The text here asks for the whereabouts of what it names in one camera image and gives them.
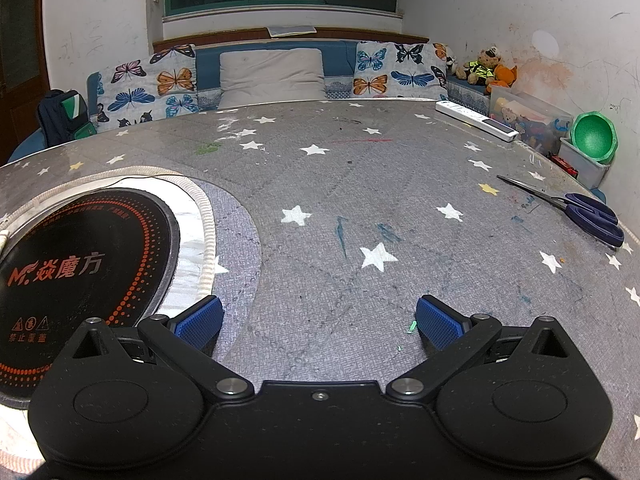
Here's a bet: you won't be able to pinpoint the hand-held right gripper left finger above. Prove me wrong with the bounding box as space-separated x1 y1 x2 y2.
69 294 254 402

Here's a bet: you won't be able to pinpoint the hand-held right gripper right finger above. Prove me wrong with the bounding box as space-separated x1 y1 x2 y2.
386 294 577 402

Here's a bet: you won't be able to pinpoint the round black induction cooker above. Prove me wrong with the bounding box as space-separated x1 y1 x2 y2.
0 164 219 476

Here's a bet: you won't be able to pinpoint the grey star tablecloth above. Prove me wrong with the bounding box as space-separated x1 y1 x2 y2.
0 97 640 480

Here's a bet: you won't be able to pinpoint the red toy train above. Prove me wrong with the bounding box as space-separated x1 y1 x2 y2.
547 152 581 178

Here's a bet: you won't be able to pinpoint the white remote control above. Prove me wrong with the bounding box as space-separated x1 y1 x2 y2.
435 100 520 142

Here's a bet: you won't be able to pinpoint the small white plastic bin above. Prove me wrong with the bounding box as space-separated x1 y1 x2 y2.
557 137 613 190

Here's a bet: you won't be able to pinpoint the clear toy storage box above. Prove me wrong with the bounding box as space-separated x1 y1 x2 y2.
489 85 573 153

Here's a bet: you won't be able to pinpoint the green plastic bowl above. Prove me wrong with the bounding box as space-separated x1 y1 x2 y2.
570 111 618 165

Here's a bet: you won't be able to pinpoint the butterfly print pillow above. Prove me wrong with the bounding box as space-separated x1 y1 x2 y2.
97 44 198 133
352 41 448 101

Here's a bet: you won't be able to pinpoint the orange plush toy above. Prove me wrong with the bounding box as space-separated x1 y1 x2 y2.
485 64 518 95

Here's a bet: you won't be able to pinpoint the blue sofa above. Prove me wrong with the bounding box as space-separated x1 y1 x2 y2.
7 37 493 163

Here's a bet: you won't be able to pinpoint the plain grey pillow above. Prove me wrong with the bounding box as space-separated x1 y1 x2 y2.
217 48 327 110

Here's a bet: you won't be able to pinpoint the dark backpack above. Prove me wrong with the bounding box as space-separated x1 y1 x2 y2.
36 89 96 150

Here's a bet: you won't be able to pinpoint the brown teddy bear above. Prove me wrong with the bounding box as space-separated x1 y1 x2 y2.
455 46 503 86

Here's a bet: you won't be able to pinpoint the book on windowsill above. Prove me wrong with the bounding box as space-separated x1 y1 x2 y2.
267 25 317 39

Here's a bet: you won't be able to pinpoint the wooden door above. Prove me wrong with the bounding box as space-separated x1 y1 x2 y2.
0 0 51 158

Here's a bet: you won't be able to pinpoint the blue handled scissors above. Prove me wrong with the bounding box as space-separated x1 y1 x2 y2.
496 174 626 248

